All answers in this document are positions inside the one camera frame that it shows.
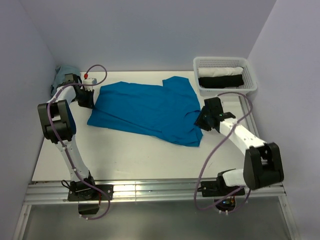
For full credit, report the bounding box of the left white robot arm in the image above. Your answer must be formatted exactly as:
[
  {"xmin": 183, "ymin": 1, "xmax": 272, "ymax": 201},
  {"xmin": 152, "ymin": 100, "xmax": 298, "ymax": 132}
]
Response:
[{"xmin": 37, "ymin": 73, "xmax": 98, "ymax": 200}]

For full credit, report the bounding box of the bright blue t-shirt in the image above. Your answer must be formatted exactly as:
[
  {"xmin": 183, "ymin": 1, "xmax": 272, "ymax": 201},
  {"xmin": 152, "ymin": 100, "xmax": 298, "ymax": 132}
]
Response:
[{"xmin": 87, "ymin": 76, "xmax": 203, "ymax": 147}]

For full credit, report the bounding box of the purple cable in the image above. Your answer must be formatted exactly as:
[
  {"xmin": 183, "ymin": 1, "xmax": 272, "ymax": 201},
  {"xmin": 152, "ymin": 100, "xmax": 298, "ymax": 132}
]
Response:
[
  {"xmin": 194, "ymin": 91, "xmax": 254, "ymax": 213},
  {"xmin": 46, "ymin": 64, "xmax": 111, "ymax": 221}
]

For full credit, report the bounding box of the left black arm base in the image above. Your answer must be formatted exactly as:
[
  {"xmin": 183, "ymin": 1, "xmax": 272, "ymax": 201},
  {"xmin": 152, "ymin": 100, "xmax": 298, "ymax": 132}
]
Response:
[{"xmin": 61, "ymin": 176, "xmax": 114, "ymax": 216}]

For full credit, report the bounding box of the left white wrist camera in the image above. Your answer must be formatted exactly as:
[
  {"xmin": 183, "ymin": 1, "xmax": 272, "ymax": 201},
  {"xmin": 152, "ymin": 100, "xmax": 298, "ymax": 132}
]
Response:
[{"xmin": 82, "ymin": 73, "xmax": 98, "ymax": 92}]

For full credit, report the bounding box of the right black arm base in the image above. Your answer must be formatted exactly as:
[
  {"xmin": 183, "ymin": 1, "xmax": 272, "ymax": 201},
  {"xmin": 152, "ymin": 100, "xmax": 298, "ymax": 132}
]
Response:
[{"xmin": 194, "ymin": 170, "xmax": 251, "ymax": 216}]

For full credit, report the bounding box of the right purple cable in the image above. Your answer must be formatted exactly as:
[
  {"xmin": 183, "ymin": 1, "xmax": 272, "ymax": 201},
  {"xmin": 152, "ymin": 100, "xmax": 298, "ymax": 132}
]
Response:
[{"xmin": 194, "ymin": 91, "xmax": 254, "ymax": 213}]

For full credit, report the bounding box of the grey-blue crumpled t-shirt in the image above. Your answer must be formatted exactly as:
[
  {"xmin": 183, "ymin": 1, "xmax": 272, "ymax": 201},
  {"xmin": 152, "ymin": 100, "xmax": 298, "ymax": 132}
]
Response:
[{"xmin": 50, "ymin": 64, "xmax": 81, "ymax": 97}]

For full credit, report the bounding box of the black rolled t-shirt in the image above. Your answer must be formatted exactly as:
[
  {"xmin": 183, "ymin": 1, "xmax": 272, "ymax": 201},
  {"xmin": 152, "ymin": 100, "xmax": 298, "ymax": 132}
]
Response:
[{"xmin": 198, "ymin": 74, "xmax": 244, "ymax": 89}]

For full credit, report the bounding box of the white rolled t-shirt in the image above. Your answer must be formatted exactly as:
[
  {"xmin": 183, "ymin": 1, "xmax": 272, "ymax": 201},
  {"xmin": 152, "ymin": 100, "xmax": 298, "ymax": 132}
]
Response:
[{"xmin": 197, "ymin": 67, "xmax": 244, "ymax": 78}]

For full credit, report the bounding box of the white perforated plastic basket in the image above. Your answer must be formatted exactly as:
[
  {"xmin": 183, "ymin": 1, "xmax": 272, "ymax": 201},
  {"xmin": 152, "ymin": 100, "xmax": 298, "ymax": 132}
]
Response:
[{"xmin": 193, "ymin": 56, "xmax": 258, "ymax": 97}]

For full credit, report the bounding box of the aluminium front rail frame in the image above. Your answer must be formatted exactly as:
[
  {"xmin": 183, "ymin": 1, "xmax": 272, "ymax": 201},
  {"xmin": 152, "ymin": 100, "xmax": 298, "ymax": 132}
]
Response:
[{"xmin": 13, "ymin": 178, "xmax": 296, "ymax": 240}]

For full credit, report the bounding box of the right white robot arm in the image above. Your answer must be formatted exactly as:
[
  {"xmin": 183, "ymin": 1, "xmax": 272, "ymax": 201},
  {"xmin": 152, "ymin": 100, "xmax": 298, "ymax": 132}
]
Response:
[{"xmin": 195, "ymin": 97, "xmax": 285, "ymax": 195}]

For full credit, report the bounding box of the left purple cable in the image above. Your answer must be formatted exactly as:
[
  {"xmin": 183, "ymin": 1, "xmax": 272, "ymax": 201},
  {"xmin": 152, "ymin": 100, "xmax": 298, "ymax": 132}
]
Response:
[{"xmin": 46, "ymin": 64, "xmax": 111, "ymax": 221}]

